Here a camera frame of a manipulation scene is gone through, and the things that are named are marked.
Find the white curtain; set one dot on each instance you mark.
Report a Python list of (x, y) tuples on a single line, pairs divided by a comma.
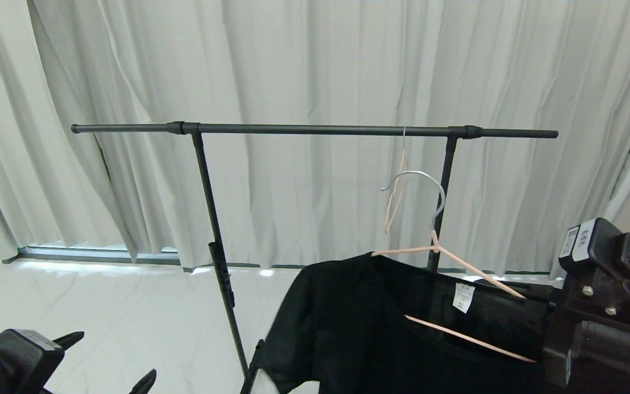
[(320, 65)]

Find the pink clothes hanger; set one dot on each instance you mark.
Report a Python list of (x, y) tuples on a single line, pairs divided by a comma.
[(396, 202), (479, 273)]

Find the window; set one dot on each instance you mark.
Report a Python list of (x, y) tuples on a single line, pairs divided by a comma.
[(74, 254)]

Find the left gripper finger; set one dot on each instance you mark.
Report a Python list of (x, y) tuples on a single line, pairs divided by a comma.
[(146, 383), (68, 339)]

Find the black clothes rack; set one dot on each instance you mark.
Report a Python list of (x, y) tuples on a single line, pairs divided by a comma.
[(320, 129)]

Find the black t-shirt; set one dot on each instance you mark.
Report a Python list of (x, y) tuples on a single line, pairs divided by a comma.
[(359, 339)]

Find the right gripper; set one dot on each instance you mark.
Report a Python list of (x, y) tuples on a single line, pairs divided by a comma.
[(616, 361)]

